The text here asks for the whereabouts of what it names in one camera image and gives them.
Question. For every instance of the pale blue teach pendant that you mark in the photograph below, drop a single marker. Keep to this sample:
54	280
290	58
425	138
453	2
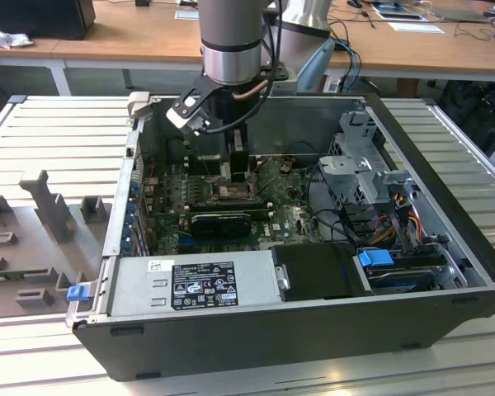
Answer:
317	62

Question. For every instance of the blue plastic case latch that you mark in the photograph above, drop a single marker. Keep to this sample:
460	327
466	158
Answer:
76	293

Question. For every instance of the black RAM slot row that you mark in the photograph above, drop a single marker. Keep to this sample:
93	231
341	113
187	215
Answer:
231	208
208	165

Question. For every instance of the small square CPU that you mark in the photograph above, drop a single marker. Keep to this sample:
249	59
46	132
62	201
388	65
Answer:
233	190

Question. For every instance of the black graphics card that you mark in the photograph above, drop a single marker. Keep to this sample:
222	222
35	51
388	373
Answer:
218	226

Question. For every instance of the crumpled white paper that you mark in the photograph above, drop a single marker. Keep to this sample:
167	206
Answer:
8	38

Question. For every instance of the grey parts rack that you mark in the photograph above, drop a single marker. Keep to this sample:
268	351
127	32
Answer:
24	231

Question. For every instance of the green motherboard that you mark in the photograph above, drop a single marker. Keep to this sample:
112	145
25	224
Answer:
288	206

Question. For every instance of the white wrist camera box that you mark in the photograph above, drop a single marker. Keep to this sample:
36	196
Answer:
181	115

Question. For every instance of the silver metal drive cage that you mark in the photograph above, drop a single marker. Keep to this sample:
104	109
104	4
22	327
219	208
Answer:
342	165

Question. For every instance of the coin cell battery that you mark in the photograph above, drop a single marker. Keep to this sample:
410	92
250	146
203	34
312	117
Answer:
285	167

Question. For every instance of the white paper sheet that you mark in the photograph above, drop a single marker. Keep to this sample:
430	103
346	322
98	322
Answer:
414	27

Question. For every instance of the hard disk in blue carrier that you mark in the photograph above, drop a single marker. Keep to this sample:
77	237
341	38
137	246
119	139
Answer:
373	259

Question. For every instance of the black bag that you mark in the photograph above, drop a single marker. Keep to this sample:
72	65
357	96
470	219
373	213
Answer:
470	111

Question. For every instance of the grey power supply unit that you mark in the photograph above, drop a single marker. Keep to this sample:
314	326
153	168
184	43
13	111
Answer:
136	284

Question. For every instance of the wooden desk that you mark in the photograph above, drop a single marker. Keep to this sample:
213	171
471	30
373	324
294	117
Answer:
16	51
148	37

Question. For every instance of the CPU socket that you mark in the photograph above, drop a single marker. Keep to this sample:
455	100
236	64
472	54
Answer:
224	194

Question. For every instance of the black open PC case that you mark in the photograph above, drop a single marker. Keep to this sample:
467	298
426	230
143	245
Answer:
231	342

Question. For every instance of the black box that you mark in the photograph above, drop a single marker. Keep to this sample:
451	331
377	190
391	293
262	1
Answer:
37	18

